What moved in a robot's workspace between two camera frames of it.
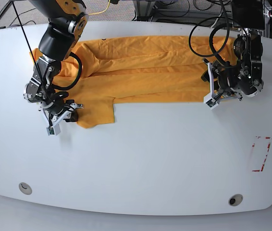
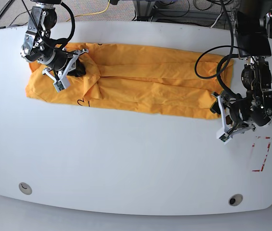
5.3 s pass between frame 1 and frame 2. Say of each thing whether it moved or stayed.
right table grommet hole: stayed
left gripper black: moved
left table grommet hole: stayed
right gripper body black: moved
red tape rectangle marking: stayed
